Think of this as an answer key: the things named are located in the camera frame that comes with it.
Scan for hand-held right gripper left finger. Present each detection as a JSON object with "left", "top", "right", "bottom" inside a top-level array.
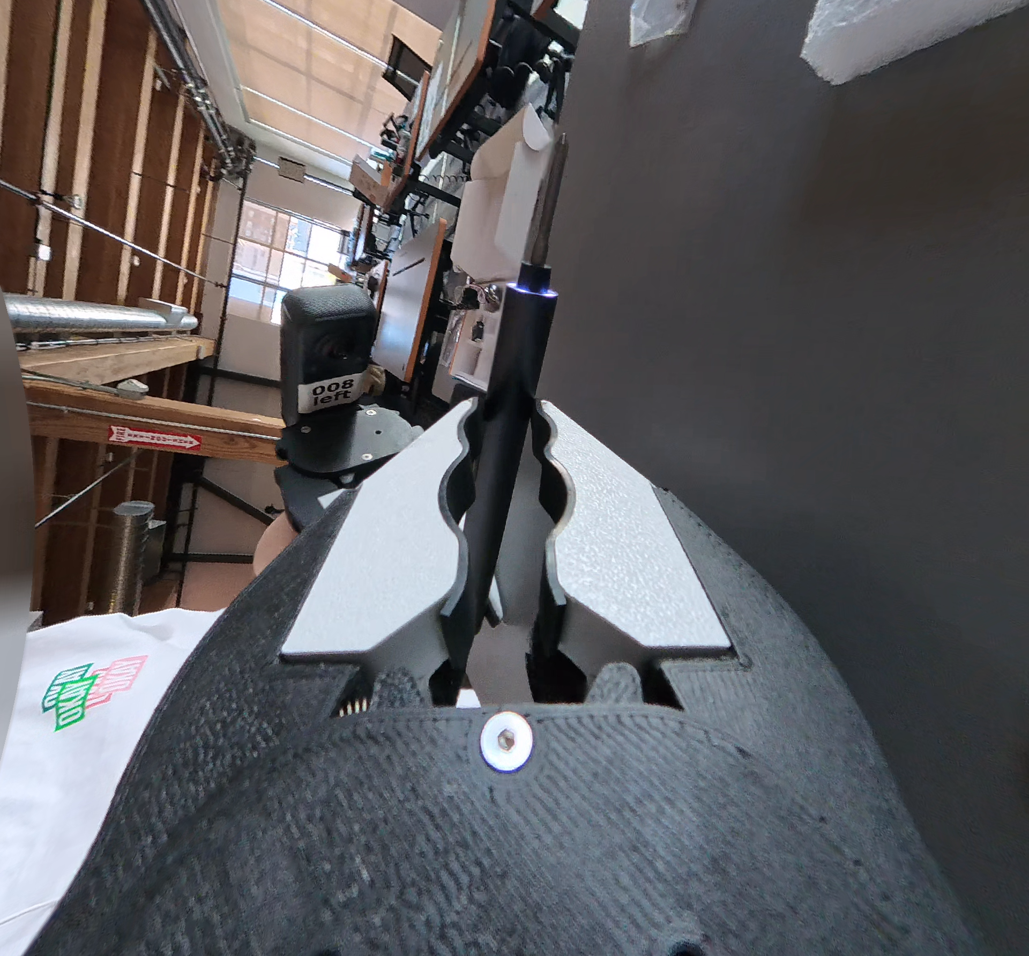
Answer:
[{"left": 280, "top": 399, "right": 485, "bottom": 671}]

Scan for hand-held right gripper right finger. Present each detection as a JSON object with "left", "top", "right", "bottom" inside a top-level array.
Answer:
[{"left": 526, "top": 399, "right": 738, "bottom": 655}]

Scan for black electric screwdriver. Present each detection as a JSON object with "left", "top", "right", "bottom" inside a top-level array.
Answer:
[{"left": 441, "top": 132, "right": 573, "bottom": 671}]

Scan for orange-edged grey desk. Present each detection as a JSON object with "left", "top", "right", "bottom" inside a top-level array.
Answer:
[
  {"left": 374, "top": 218, "right": 449, "bottom": 384},
  {"left": 418, "top": 0, "right": 517, "bottom": 162}
]

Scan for person's left hand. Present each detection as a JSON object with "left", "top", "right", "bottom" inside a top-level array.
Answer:
[{"left": 253, "top": 522, "right": 304, "bottom": 576}]

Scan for large paned window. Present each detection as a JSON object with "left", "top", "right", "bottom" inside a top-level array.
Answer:
[{"left": 227, "top": 198, "right": 352, "bottom": 330}]

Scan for wooden ceiling beam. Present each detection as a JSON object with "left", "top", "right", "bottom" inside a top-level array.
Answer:
[{"left": 18, "top": 337, "right": 284, "bottom": 463}]

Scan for red arrow sign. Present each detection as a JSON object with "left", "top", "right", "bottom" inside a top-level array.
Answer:
[{"left": 108, "top": 424, "right": 204, "bottom": 455}]

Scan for white cardboard box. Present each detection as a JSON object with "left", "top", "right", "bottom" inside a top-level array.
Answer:
[{"left": 450, "top": 105, "right": 557, "bottom": 285}]

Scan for person's white printed shirt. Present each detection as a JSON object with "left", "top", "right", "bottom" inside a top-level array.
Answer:
[{"left": 0, "top": 606, "right": 230, "bottom": 956}]

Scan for silver ventilation duct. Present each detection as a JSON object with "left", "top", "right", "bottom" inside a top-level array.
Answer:
[{"left": 0, "top": 292, "right": 199, "bottom": 339}]

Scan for corrugated metal duct pipe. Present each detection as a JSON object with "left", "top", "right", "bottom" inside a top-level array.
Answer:
[{"left": 111, "top": 501, "right": 155, "bottom": 616}]

